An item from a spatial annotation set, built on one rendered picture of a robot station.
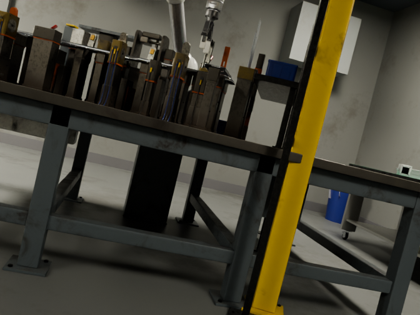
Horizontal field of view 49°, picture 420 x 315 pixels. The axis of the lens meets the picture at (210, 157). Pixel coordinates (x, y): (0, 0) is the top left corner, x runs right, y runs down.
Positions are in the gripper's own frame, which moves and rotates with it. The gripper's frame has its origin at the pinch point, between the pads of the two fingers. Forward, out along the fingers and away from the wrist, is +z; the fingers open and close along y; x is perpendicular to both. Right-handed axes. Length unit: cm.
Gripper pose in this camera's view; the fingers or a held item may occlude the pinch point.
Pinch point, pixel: (204, 47)
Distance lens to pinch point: 257.4
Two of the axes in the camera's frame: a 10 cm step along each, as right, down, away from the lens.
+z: -2.3, 9.7, 0.5
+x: 9.6, 2.4, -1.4
